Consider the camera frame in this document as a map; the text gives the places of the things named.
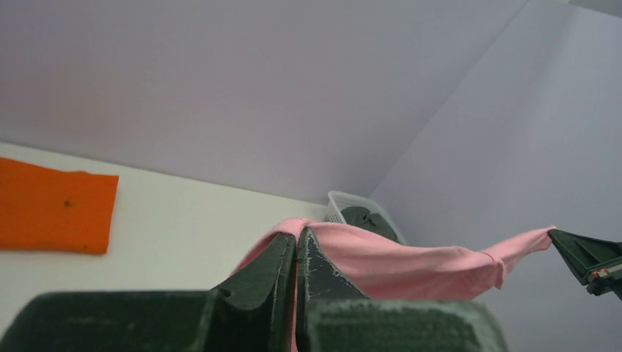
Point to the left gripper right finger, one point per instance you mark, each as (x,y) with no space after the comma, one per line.
(333,314)

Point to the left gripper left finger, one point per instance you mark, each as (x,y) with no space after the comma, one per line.
(250,311)

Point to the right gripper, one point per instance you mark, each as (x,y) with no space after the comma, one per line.
(595,263)

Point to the pink t shirt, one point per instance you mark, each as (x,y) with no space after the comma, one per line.
(386,270)

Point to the grey t shirt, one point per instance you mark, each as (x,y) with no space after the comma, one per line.
(363,218)

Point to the white plastic basket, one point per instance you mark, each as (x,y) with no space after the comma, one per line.
(340,200)

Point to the folded orange t shirt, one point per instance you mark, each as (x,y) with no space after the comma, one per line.
(46,209)

